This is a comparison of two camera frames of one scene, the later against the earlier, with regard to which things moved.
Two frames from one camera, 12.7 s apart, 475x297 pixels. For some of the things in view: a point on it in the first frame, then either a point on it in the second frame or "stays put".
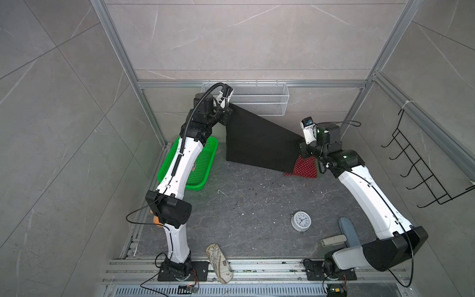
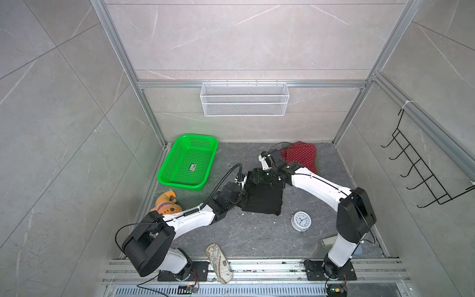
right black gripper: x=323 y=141 to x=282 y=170
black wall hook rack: x=415 y=161 stays put
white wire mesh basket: x=260 y=99 stays put
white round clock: x=300 y=221 stays put
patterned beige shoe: x=219 y=263 stays put
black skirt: x=251 y=140 to x=262 y=198
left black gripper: x=224 y=116 to x=242 y=194
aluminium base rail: x=256 y=278 stays put
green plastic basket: x=201 y=169 stays put
